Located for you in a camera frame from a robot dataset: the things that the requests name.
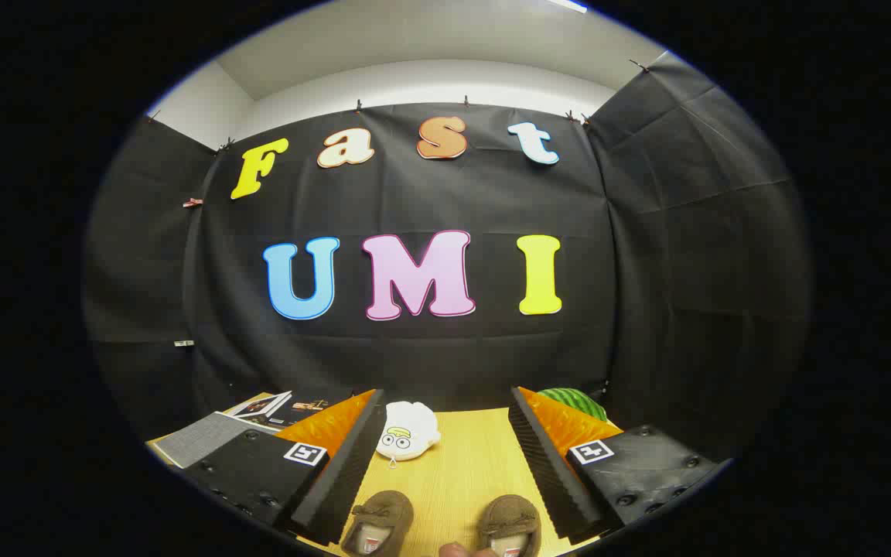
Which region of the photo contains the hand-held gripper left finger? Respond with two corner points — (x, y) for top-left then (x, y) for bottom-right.
(183, 389), (388, 547)

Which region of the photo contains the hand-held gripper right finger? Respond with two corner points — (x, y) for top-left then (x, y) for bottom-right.
(509, 386), (725, 545)

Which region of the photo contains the brown fuzzy shoe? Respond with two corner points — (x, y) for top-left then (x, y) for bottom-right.
(478, 495), (543, 557)
(341, 490), (415, 557)

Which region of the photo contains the grey fabric storage box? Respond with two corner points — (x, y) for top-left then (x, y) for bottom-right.
(153, 412), (278, 470)

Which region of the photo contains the watermelon slice plush toy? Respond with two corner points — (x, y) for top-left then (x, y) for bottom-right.
(537, 388), (609, 422)

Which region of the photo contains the white plush toy with face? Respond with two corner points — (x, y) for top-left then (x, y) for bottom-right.
(376, 401), (442, 469)

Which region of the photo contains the black backdrop cloth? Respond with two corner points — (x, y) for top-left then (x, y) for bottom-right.
(84, 53), (811, 457)

